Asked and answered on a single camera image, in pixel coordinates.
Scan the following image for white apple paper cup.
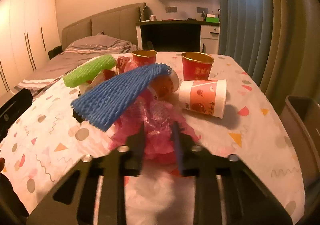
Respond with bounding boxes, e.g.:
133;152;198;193
148;70;180;101
178;79;227;119

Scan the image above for dark desk with white drawers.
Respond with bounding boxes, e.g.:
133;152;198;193
136;20;220;54

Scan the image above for padded brown headboard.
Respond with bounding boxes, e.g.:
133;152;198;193
61;3;146;49

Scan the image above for white wardrobe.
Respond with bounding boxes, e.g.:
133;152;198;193
1;0;61;94

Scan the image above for red gold cup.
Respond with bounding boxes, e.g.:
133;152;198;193
132;49;157;67
181;51;214;81

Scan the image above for red wrapper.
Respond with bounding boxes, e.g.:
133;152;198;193
80;56;138;93

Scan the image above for black plastic bag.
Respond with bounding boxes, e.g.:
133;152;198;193
72;110;84;124

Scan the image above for blue foam net sleeve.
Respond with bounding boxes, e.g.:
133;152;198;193
71;63;172;132

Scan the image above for green foam net sleeve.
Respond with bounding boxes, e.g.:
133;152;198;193
63;55;116;88

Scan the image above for patterned pink tablecloth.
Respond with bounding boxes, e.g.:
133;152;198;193
1;55;305;224

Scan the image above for brown plastic trash bin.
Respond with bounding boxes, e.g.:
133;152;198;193
280;95;319;188

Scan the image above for pink plastic bag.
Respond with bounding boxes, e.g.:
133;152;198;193
109;89;200;165

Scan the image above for blue and beige curtains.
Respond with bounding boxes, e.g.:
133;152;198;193
219;0;319;113

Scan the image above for bed with grey bedding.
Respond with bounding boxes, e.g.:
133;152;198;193
10;32;138;98

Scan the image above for green box on desk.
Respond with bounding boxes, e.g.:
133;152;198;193
205;14;220;23

